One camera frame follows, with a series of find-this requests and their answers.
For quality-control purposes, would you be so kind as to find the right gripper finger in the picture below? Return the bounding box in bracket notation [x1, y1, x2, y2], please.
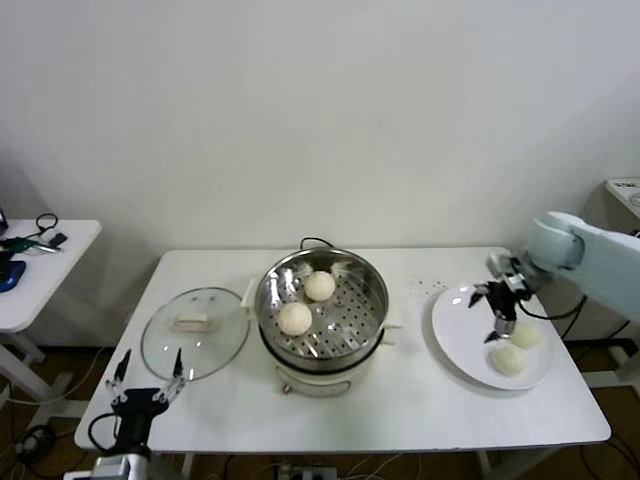
[466, 282, 495, 308]
[482, 319, 517, 345]

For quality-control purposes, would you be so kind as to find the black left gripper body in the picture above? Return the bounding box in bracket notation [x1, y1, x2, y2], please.
[111, 387, 170, 455]

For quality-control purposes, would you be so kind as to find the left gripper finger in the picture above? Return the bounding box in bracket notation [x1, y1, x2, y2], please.
[155, 347, 188, 402]
[105, 349, 133, 406]

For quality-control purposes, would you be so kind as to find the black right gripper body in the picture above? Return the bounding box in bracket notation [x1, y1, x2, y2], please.
[487, 279, 525, 324]

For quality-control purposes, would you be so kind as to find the white steamed baozi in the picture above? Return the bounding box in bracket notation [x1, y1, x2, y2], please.
[304, 269, 337, 303]
[510, 321, 544, 350]
[488, 345, 529, 377]
[277, 302, 314, 337]

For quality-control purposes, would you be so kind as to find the glass lid with white handle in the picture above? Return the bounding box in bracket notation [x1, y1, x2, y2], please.
[140, 286, 252, 383]

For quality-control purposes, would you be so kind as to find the steel perforated steamer basket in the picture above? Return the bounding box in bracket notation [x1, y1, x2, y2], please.
[242, 248, 405, 369]

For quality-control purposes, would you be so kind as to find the white round plate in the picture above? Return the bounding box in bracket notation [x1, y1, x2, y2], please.
[430, 283, 556, 392]

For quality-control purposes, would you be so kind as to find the white work table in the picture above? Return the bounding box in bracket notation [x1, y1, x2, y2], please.
[73, 247, 612, 480]

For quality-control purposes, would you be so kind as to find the blue and black device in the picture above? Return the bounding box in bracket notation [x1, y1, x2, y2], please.
[0, 259, 27, 294]

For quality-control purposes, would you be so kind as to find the tall white side table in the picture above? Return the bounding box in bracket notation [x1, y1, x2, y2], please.
[579, 177, 640, 389]

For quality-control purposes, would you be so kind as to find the white power strip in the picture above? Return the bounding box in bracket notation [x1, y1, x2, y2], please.
[279, 464, 339, 480]

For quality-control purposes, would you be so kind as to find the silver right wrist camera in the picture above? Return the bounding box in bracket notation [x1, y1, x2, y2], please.
[488, 253, 527, 291]

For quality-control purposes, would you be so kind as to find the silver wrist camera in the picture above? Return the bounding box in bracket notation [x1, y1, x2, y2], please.
[91, 453, 139, 480]
[488, 253, 527, 291]

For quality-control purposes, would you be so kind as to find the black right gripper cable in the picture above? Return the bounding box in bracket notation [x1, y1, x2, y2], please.
[519, 292, 587, 321]

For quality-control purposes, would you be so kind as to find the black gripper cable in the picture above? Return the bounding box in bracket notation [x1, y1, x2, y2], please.
[519, 292, 587, 321]
[88, 412, 124, 452]

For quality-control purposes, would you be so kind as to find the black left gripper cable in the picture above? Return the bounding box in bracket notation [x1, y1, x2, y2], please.
[88, 412, 124, 452]

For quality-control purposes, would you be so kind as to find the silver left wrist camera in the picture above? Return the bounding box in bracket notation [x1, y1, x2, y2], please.
[91, 453, 139, 480]

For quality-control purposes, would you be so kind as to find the thin black wall cable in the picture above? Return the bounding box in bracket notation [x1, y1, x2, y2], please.
[562, 294, 640, 346]

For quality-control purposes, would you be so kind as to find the black floor cable coil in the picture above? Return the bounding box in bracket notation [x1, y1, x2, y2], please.
[13, 423, 60, 469]

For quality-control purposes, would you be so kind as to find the black looped cable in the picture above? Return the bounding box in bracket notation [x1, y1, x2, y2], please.
[24, 213, 61, 241]

